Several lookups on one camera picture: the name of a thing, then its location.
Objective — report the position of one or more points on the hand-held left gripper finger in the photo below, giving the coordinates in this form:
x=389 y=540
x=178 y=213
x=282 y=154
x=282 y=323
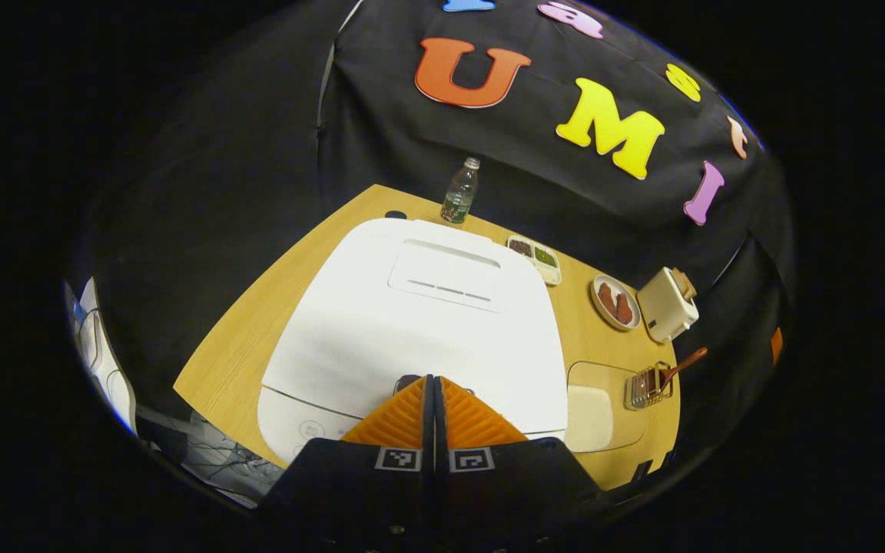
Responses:
x=427 y=438
x=441 y=438

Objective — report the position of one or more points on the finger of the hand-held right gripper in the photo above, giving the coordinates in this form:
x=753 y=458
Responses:
x=777 y=346

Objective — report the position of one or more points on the brown wooden spoon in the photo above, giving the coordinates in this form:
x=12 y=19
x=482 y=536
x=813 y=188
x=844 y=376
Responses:
x=681 y=362

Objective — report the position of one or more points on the white rice cooker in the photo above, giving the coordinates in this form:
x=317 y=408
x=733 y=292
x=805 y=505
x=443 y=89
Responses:
x=381 y=330

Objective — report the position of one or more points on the toast slice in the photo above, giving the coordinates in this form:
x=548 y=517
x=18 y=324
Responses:
x=677 y=280
x=688 y=288

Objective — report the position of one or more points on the white toaster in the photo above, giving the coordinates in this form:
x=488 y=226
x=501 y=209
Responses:
x=665 y=315

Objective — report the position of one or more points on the brown meat piece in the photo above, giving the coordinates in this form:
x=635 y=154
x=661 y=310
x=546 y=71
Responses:
x=624 y=309
x=608 y=298

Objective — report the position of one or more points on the white round plate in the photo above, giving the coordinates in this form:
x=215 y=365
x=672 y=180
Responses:
x=600 y=307

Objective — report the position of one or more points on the white divided bean tray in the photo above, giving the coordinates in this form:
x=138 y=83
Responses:
x=546 y=269

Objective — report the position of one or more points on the clear plastic water bottle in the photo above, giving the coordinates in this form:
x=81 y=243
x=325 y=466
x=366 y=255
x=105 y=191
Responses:
x=459 y=192

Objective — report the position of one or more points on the white desk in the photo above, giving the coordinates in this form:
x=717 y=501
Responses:
x=108 y=369

